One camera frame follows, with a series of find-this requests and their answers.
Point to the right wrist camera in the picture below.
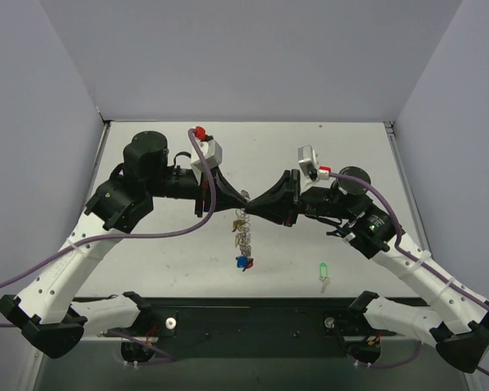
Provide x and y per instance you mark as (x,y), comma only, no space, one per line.
(309,163)

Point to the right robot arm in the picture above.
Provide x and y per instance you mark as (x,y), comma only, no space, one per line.
(454,320)

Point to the metal disc with keyrings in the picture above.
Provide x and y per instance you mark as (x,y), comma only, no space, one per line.
(241,229)

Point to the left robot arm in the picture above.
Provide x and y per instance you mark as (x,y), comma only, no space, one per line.
(45,311)

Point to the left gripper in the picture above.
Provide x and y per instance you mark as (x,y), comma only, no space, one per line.
(206,191)

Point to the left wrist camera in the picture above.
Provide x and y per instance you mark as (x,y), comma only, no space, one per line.
(210,148)

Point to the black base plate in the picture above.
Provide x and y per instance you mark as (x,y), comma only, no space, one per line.
(251,327)

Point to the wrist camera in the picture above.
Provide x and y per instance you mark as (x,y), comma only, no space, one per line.
(309,163)
(210,148)

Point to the green tagged key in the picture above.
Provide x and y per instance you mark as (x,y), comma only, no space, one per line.
(323,277)

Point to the blue tagged key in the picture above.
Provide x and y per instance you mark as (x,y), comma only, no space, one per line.
(242,262)

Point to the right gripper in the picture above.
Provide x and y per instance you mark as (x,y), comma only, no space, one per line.
(291,198)

